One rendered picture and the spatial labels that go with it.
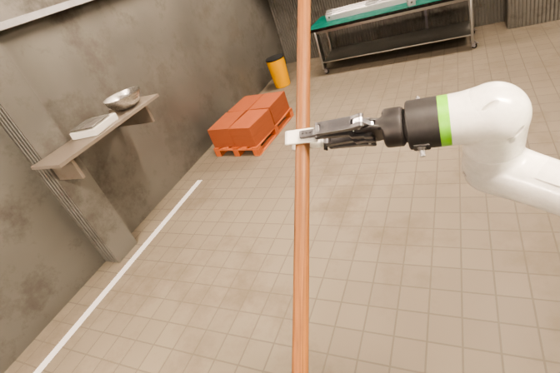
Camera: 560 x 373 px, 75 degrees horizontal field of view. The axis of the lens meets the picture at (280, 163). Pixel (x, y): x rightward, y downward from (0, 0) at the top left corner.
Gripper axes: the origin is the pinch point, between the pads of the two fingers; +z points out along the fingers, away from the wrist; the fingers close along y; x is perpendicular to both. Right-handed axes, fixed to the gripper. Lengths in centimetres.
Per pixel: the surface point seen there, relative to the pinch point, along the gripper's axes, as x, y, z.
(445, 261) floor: -21, 240, -18
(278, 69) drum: 327, 489, 244
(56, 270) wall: -35, 177, 329
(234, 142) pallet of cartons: 137, 347, 241
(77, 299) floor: -63, 199, 320
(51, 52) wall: 172, 126, 319
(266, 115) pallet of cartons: 175, 356, 197
